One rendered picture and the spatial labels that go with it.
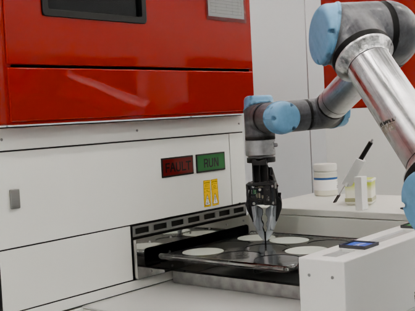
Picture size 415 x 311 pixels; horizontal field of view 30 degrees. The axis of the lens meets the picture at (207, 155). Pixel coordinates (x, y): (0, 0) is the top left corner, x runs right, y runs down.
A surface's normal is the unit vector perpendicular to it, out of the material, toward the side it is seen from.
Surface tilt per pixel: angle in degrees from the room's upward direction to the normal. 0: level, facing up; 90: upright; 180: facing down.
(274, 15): 90
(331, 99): 111
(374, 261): 90
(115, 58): 90
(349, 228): 90
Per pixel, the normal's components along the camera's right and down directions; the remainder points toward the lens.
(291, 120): 0.34, 0.04
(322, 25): -0.97, 0.00
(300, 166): 0.77, 0.00
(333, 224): -0.64, 0.07
